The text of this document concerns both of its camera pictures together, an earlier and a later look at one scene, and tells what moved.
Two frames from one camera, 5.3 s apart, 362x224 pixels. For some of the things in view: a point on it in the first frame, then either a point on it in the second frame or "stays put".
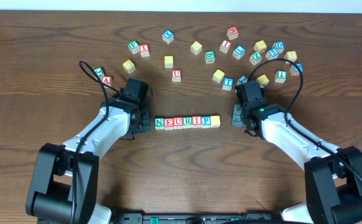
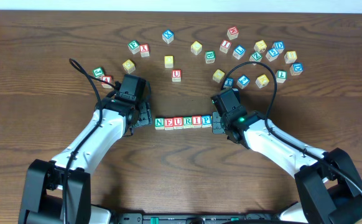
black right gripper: [237, 116] to [217, 123]
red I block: [196, 121] stays put
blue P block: [206, 122] stays put
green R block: [187, 122] stays put
